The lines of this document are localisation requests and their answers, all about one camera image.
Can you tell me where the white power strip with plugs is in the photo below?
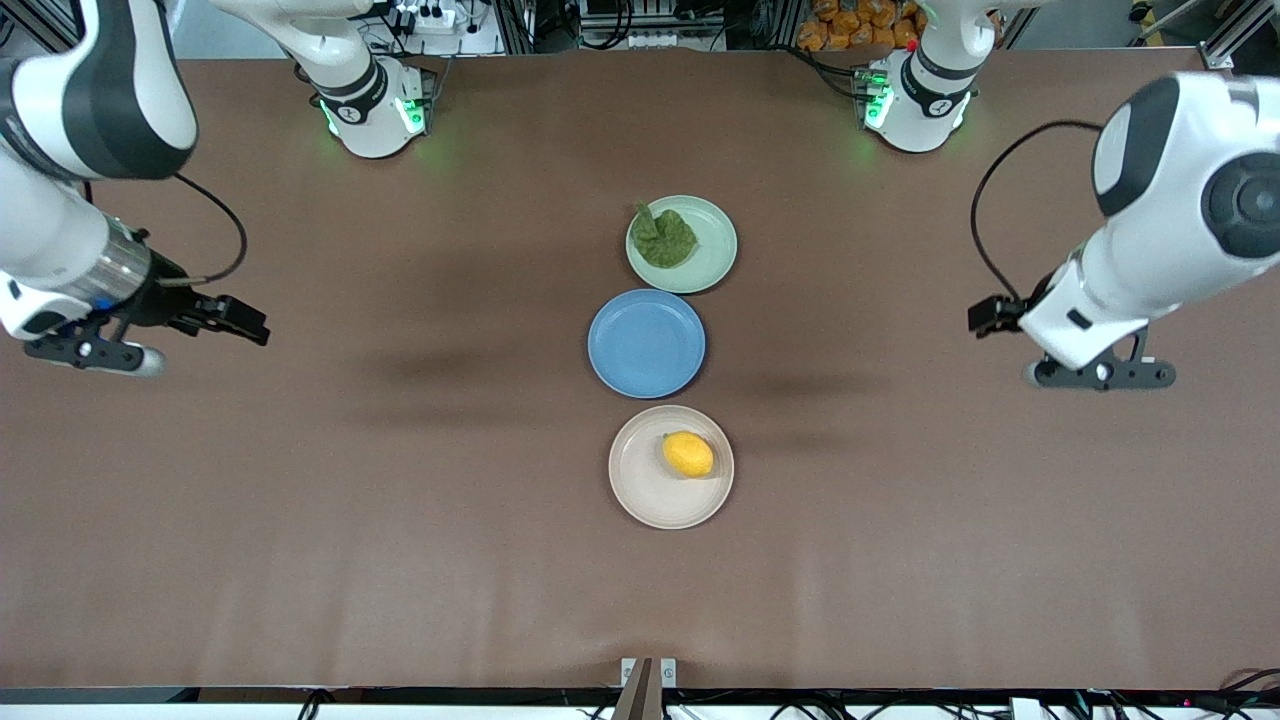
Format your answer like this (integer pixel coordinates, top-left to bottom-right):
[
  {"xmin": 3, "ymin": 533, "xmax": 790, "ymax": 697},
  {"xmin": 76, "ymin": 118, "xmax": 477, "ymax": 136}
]
[{"xmin": 395, "ymin": 0, "xmax": 458, "ymax": 32}]

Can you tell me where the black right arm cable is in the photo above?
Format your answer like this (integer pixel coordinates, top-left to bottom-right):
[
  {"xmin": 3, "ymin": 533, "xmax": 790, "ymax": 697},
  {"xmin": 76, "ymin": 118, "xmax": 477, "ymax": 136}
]
[{"xmin": 158, "ymin": 172, "xmax": 249, "ymax": 288}]

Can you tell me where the blue plate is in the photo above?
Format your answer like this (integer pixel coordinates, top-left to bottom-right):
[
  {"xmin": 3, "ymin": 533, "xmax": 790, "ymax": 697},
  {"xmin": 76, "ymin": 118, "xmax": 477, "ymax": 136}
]
[{"xmin": 587, "ymin": 289, "xmax": 707, "ymax": 400}]

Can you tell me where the pale green plate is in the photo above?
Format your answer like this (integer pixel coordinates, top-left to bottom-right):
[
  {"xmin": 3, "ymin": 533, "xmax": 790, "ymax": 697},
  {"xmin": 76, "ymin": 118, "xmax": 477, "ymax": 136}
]
[{"xmin": 626, "ymin": 195, "xmax": 739, "ymax": 295}]

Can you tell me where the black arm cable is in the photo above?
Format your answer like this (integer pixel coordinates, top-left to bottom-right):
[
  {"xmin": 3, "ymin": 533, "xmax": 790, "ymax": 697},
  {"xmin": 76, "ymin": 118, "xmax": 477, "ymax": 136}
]
[
  {"xmin": 158, "ymin": 172, "xmax": 249, "ymax": 288},
  {"xmin": 969, "ymin": 120, "xmax": 1103, "ymax": 303}
]

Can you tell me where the green lettuce leaf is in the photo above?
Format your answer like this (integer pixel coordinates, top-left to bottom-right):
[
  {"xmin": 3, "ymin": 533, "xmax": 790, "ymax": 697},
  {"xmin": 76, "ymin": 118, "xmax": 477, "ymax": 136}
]
[{"xmin": 632, "ymin": 201, "xmax": 700, "ymax": 270}]

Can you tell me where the yellow lemon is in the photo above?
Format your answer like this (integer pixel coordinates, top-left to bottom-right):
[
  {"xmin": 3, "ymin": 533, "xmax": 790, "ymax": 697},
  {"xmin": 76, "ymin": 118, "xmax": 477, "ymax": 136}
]
[{"xmin": 661, "ymin": 431, "xmax": 716, "ymax": 480}]

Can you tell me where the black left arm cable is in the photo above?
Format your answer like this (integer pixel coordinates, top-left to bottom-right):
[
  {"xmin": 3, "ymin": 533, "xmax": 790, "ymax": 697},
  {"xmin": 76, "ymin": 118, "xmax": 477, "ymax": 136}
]
[{"xmin": 969, "ymin": 120, "xmax": 1103, "ymax": 303}]

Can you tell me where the aluminium frame profile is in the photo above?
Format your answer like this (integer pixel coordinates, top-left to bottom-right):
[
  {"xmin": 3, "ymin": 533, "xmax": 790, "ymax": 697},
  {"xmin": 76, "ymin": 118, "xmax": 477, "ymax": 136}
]
[
  {"xmin": 1195, "ymin": 0, "xmax": 1280, "ymax": 73},
  {"xmin": 0, "ymin": 0, "xmax": 83, "ymax": 56}
]

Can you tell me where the bag of oranges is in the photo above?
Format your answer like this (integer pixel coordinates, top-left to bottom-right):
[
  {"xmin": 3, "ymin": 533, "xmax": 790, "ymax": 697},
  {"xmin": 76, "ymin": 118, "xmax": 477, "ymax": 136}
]
[{"xmin": 797, "ymin": 0, "xmax": 923, "ymax": 53}]

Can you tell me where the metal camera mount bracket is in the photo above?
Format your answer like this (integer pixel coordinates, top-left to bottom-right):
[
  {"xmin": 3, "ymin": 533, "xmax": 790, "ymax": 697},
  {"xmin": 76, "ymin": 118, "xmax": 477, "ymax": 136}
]
[{"xmin": 620, "ymin": 657, "xmax": 678, "ymax": 720}]

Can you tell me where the beige plate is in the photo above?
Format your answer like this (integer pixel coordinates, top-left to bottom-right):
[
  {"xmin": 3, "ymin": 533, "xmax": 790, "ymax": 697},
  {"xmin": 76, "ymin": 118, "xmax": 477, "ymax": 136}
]
[{"xmin": 608, "ymin": 405, "xmax": 735, "ymax": 530}]

